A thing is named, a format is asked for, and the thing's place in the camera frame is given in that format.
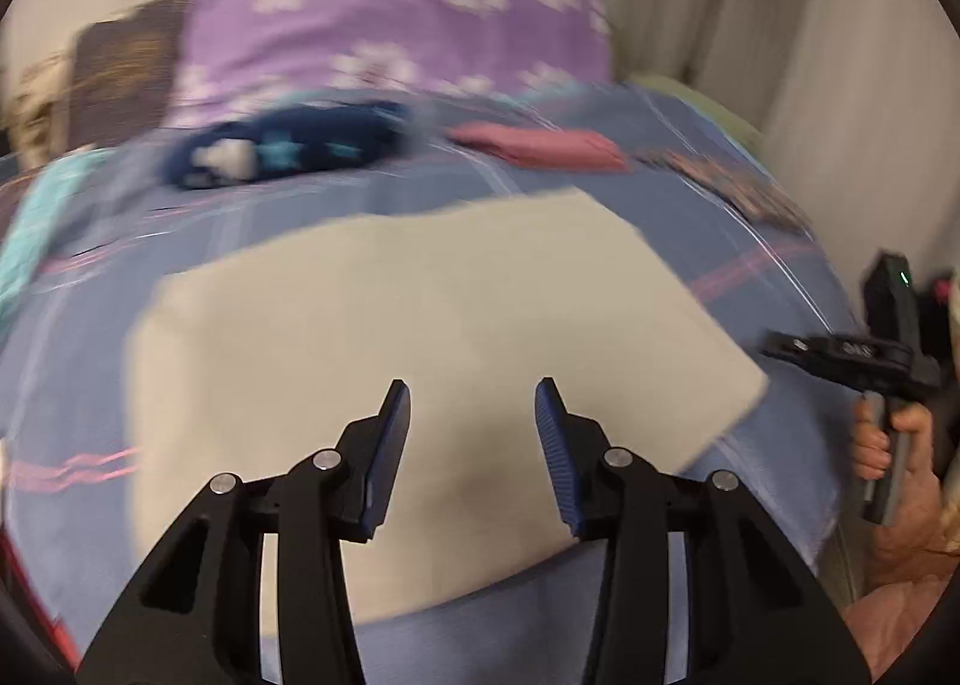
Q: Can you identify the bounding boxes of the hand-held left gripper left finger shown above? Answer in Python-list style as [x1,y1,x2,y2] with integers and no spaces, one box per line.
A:
[75,379,412,685]

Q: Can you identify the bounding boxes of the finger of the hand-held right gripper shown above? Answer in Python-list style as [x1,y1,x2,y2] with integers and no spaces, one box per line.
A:
[761,329,833,378]

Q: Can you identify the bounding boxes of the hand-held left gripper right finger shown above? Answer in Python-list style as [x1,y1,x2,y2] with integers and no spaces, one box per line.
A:
[534,376,875,685]

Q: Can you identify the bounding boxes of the beige long-sleeved shirt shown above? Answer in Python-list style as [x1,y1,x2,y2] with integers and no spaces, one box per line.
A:
[124,186,770,626]

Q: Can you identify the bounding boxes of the person's right forearm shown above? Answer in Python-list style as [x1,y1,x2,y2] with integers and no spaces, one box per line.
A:
[840,572,960,678]

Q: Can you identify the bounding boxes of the person's right hand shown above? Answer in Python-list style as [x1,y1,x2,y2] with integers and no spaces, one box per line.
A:
[851,401,960,590]

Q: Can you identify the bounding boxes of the blue plaid bed sheet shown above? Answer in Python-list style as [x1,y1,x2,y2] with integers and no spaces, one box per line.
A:
[0,81,863,685]

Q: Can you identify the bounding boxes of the small floral patterned cloth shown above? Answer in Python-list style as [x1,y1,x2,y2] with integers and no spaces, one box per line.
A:
[637,149,815,236]

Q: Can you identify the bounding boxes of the white pleated curtain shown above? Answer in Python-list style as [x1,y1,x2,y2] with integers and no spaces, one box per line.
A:
[757,0,960,296]

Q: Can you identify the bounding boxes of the light green pillow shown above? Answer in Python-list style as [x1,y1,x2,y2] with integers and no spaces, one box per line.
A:
[626,71,766,146]

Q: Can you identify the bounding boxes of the pink folded garment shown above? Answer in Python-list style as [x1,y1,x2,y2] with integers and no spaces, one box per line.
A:
[446,119,627,170]

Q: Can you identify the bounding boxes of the navy star-print folded blanket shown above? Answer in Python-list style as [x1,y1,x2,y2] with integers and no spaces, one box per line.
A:
[165,98,413,191]

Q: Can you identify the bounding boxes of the teal deer-print quilt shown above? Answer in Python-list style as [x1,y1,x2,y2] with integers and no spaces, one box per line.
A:
[0,149,98,311]

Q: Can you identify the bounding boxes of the purple floral pillow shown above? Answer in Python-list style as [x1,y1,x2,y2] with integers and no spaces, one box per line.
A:
[165,0,612,127]

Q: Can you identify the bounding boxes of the dark tree-print cushion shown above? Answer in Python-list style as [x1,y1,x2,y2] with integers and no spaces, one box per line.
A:
[67,0,196,154]

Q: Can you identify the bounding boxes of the beige knit garment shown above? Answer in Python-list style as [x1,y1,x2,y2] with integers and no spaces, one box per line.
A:
[4,51,76,169]

